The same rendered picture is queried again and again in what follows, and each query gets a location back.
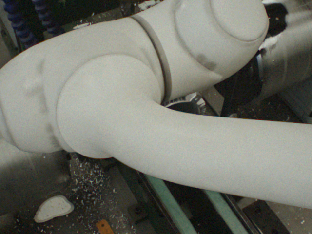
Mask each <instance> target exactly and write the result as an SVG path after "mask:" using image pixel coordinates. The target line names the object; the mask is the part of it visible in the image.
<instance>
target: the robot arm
mask: <svg viewBox="0 0 312 234"><path fill-rule="evenodd" d="M268 26H269V19H268V16H267V13H266V9H265V7H264V5H263V2H262V1H261V0H165V1H163V2H161V3H159V4H157V5H155V6H153V7H151V8H149V9H146V10H144V11H142V12H140V13H137V14H135V15H132V16H129V17H125V18H122V19H117V20H112V21H108V22H101V23H97V24H93V25H89V26H86V27H82V28H79V29H76V30H74V31H71V32H68V33H65V34H62V35H59V36H57V37H54V38H51V39H48V40H46V41H44V42H42V43H40V44H37V45H35V46H33V47H31V48H28V49H27V50H25V51H23V52H21V54H19V55H17V56H16V57H14V58H13V59H12V60H10V61H9V62H8V63H6V64H5V65H4V66H3V67H2V68H1V69H0V131H1V134H2V136H3V137H4V139H5V140H6V141H7V142H8V143H9V144H11V145H14V146H16V147H17V148H18V149H19V150H21V151H25V152H31V153H52V152H56V151H59V150H63V149H64V150H66V151H68V152H78V153H80V154H81V155H83V156H87V157H91V158H109V157H114V158H116V159H117V160H119V161H121V162H122V163H124V164H126V165H127V166H129V167H131V168H133V169H135V170H138V171H140V172H143V173H145V174H148V175H151V176H153V177H156V178H159V179H163V180H166V181H169V182H173V183H178V184H182V185H186V186H190V187H195V188H200V189H205V190H210V191H215V192H220V193H225V194H231V195H237V196H242V197H250V198H255V199H260V200H265V201H270V202H275V203H280V204H285V205H290V206H298V207H302V208H307V209H312V124H304V123H292V122H279V121H267V120H254V119H241V118H229V117H212V116H203V115H195V114H188V113H183V112H178V111H174V110H172V109H169V108H166V107H164V106H161V104H164V103H166V102H168V101H171V100H174V99H177V98H181V97H184V96H186V95H189V94H192V93H195V92H199V91H204V90H206V89H208V88H210V87H212V86H213V85H215V84H218V83H220V82H222V81H223V80H224V79H226V78H228V77H230V76H231V75H233V74H234V73H235V72H237V71H238V70H240V69H241V68H243V67H244V66H245V65H246V64H247V63H248V62H249V61H250V60H251V59H252V58H253V56H254V55H255V54H256V53H257V51H258V49H259V48H260V46H261V44H262V43H263V41H264V39H265V36H266V33H267V30H268Z"/></svg>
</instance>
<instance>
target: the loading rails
mask: <svg viewBox="0 0 312 234"><path fill-rule="evenodd" d="M98 161H99V163H100V165H101V167H102V169H103V170H104V171H105V170H108V169H110V168H112V167H115V166H116V167H117V168H118V170H119V172H120V173H121V175H122V176H123V178H124V180H125V181H126V183H127V185H128V187H129V188H130V190H131V192H132V193H133V195H134V196H135V198H136V200H137V201H138V203H137V204H135V205H132V206H130V207H128V208H127V212H128V214H129V216H130V217H131V218H132V220H133V222H134V223H135V224H138V223H140V222H142V221H144V220H146V219H149V221H150V223H151V224H152V226H153V228H154V230H155V231H156V233H157V234H198V233H197V232H196V230H195V229H194V227H193V225H192V224H194V223H195V222H198V221H201V223H202V224H203V226H204V227H205V229H206V230H207V232H208V233H209V234H259V233H258V231H257V230H256V228H255V227H254V226H253V224H252V223H251V222H250V221H249V219H248V218H247V216H246V215H245V214H244V212H243V211H242V210H241V208H240V207H239V205H238V204H237V203H236V201H235V200H234V199H233V197H232V196H231V195H230V194H225V193H220V192H215V191H210V190H205V189H200V188H195V187H190V186H186V185H182V184H178V183H175V184H176V185H177V187H178V188H179V190H180V191H181V193H182V194H183V196H184V198H185V199H186V201H187V202H185V203H183V204H181V205H179V204H178V203H177V202H176V200H175V199H174V197H173V195H172V193H171V192H170V190H169V189H168V187H167V186H166V184H165V183H164V181H163V180H162V179H159V178H156V177H153V176H151V175H148V174H145V173H143V172H140V171H138V170H135V169H133V168H131V167H129V166H127V165H126V164H124V163H122V162H121V161H119V160H117V159H116V158H114V157H109V158H98Z"/></svg>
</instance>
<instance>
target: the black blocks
mask: <svg viewBox="0 0 312 234"><path fill-rule="evenodd" d="M242 211H243V212H244V214H245V215H246V216H247V218H248V219H249V221H250V222H251V223H252V224H253V226H254V227H255V228H256V230H257V231H258V233H259V234H290V232H289V231H288V229H287V228H286V227H285V225H284V224H283V223H282V222H281V220H280V219H279V218H278V216H277V215H276V214H275V213H274V211H273V210H272V209H271V207H270V206H269V205H268V204H267V202H266V201H265V200H260V199H259V200H257V201H255V202H253V203H252V204H250V205H249V206H247V207H245V208H243V209H242Z"/></svg>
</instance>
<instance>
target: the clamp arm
mask: <svg viewBox="0 0 312 234"><path fill-rule="evenodd" d="M252 61H253V58H252V59H251V60H250V61H249V62H248V63H247V64H246V65H245V66H244V67H243V68H241V69H240V70H238V71H237V72H235V73H234V74H233V75H231V76H230V78H229V82H228V86H227V90H226V91H225V94H224V95H225V98H224V102H223V105H222V109H221V114H220V117H230V118H234V116H235V117H237V111H238V108H239V105H240V101H241V98H242V95H243V91H244V88H245V84H246V81H247V78H248V74H249V71H250V67H251V64H252ZM233 115H234V116H233Z"/></svg>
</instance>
